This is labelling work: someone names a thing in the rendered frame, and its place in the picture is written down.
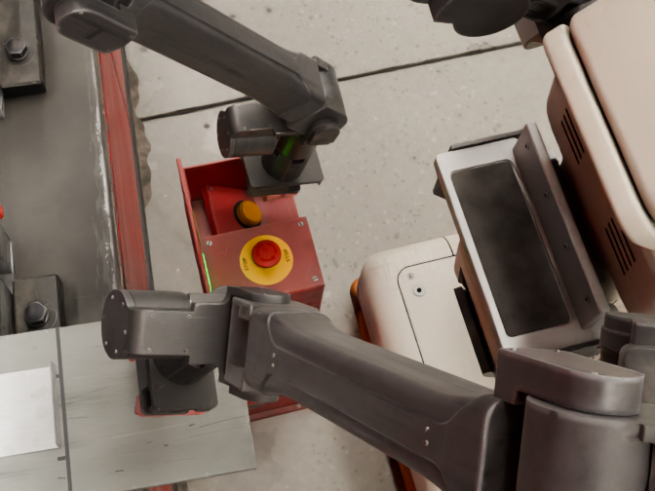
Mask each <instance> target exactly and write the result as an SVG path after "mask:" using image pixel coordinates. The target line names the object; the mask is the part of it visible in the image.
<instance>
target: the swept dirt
mask: <svg viewBox="0 0 655 491"><path fill-rule="evenodd" d="M127 66H128V74H129V82H130V91H131V99H132V106H133V113H134V122H135V138H136V146H137V154H138V162H139V170H140V178H141V186H142V194H143V201H144V208H146V206H147V205H148V203H149V201H150V199H151V195H152V191H151V184H150V183H151V169H150V167H149V166H148V163H147V157H148V155H149V153H150V151H151V144H150V142H149V140H148V139H147V137H146V135H145V127H144V124H143V123H142V122H141V120H140V119H139V118H138V117H137V116H136V114H135V109H136V107H137V105H138V103H139V94H138V76H137V75H136V73H135V71H134V70H133V69H132V67H131V65H130V63H129V62H128V60H127ZM178 490H179V491H188V486H187V483H186V481H185V482H179V484H178Z"/></svg>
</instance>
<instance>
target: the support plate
mask: <svg viewBox="0 0 655 491"><path fill-rule="evenodd" d="M59 336H60V348H61V360H62V372H63V384H64V396H65V408H66V420H67V432H68V444H69V456H70V468H71V480H72V491H135V490H140V489H145V488H151V487H157V486H163V485H168V484H174V483H179V482H185V481H191V480H196V479H202V478H208V477H214V476H219V475H225V474H230V473H236V472H246V471H252V470H256V469H257V466H256V461H255V454H254V448H253V441H252V434H251V428H250V416H249V410H248V404H247V401H246V400H244V399H241V398H239V397H236V396H233V395H231V394H229V386H227V385H225V384H223V383H221V382H219V381H218V376H219V373H218V368H216V369H215V370H214V378H215V384H216V392H217V399H218V405H217V407H215V408H214V409H212V410H210V411H206V412H205V413H204V414H202V415H186V416H160V417H140V416H139V415H135V403H136V397H137V396H138V395H139V390H138V381H137V372H136V363H135V361H129V360H128V359H111V358H110V357H109V356H108V355H107V353H106V352H105V350H104V347H103V344H102V338H101V321H97V322H90V323H83V324H77V325H70V326H64V327H60V328H59ZM50 361H51V362H52V363H53V364H54V366H55V367H56V374H59V373H58V349H57V338H56V329H55V328H51V329H44V330H38V331H31V332H24V333H19V334H12V335H5V336H0V374H4V373H11V372H18V371H24V370H30V369H37V368H43V367H50ZM57 391H58V416H59V430H60V444H61V448H55V449H49V450H43V451H37V452H31V453H24V454H18V455H13V456H7V457H1V458H0V491H68V483H67V471H66V459H65V460H62V461H58V457H61V456H65V446H64V434H63V422H62V410H61V397H60V385H59V378H57Z"/></svg>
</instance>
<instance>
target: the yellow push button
mask: <svg viewBox="0 0 655 491"><path fill-rule="evenodd" d="M237 215H238V218H239V219H240V221H241V222H242V223H243V224H245V225H247V226H250V227H253V226H255V225H256V224H258V223H259V222H260V221H261V218H262V214H261V211H260V208H259V207H258V206H257V205H256V204H255V203H253V202H251V201H243V202H242V203H241V204H239V205H238V207H237Z"/></svg>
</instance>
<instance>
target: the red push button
mask: <svg viewBox="0 0 655 491"><path fill-rule="evenodd" d="M251 257H252V260H253V262H254V263H255V264H256V265H257V266H259V267H262V268H271V267H274V266H275V265H277V264H278V263H279V262H280V260H281V257H282V252H281V249H280V247H279V246H278V245H277V244H276V243H275V242H273V241H270V240H263V241H260V242H258V243H257V244H256V245H255V246H254V247H253V249H252V251H251Z"/></svg>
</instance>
